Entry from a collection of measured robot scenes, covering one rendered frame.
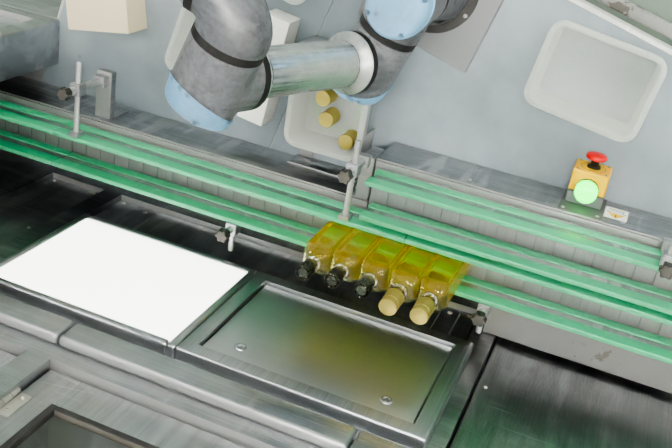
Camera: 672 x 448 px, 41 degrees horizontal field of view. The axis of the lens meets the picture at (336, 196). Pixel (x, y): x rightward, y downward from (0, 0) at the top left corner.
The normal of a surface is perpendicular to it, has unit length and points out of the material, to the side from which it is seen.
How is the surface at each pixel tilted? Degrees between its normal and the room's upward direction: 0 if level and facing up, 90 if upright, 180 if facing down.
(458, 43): 3
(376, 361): 90
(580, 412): 90
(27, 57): 90
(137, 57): 0
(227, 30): 18
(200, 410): 90
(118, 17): 0
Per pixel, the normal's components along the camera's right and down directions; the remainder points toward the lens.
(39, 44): 0.92, 0.28
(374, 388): 0.15, -0.91
